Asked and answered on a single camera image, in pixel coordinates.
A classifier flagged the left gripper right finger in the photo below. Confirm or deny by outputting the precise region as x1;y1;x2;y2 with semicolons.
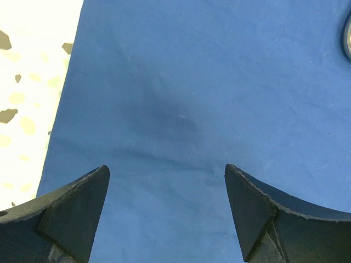
224;164;350;262

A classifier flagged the silver instrument tray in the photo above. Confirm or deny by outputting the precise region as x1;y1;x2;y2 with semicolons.
342;14;351;61

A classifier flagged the blue surgical drape cloth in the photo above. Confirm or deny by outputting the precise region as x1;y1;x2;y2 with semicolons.
38;1;350;262

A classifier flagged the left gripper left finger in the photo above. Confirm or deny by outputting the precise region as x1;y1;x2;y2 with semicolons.
1;165;110;262

